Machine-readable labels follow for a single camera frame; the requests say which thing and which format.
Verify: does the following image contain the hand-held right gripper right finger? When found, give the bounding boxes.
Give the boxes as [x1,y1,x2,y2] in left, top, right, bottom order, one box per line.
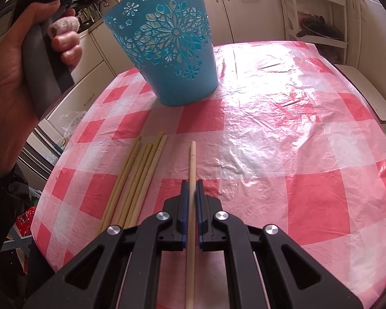
[196,179,363,309]

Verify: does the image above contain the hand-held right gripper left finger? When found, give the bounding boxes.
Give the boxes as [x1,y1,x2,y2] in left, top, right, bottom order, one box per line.
[22,180,190,309]

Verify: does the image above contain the bamboo chopstick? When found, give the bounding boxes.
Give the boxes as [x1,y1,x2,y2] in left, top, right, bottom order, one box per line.
[186,141,197,309]
[125,131,164,228]
[131,135,168,228]
[117,143,154,226]
[109,143,148,226]
[100,135,142,232]

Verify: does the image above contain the blue perforated plastic basket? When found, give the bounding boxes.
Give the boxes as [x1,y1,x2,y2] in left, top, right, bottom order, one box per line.
[103,0,219,107]

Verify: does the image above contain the person's left forearm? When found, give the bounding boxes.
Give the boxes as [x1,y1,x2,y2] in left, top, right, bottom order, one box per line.
[0,119,36,264]

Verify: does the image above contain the utensils in dish rack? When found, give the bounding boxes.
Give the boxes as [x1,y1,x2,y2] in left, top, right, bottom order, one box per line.
[75,0,107,29]

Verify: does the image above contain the person's left hand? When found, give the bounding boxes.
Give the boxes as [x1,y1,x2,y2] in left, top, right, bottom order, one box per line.
[0,1,83,158]

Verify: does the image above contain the gauze finger bandage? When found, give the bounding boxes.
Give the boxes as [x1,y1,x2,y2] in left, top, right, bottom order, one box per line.
[48,17,82,35]

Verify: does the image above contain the clear plastic bag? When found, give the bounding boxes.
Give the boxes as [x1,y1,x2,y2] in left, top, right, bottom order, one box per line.
[56,109,87,142]

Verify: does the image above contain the silver metal appliance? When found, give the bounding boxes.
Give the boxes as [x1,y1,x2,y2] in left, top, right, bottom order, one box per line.
[17,125,68,184]

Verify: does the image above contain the red white checked tablecloth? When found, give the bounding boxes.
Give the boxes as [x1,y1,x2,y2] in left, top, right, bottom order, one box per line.
[30,40,386,309]

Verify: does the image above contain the red printed bag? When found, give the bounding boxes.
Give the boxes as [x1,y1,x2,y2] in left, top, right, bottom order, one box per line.
[16,206,37,235]

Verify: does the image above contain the cream wooden bench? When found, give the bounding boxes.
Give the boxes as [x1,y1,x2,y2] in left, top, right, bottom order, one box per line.
[335,64,386,125]

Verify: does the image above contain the white shelf rack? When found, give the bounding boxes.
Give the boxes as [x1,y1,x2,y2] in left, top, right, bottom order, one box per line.
[281,0,348,65]

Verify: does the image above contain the dark frying pan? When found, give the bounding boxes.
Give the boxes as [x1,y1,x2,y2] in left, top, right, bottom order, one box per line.
[296,18,343,41]

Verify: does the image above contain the cream drawer cabinets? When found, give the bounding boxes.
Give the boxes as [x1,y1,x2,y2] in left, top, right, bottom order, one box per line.
[343,0,386,110]

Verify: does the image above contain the light blue frame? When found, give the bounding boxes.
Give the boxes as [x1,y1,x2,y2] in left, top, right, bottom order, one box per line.
[2,225,33,264]

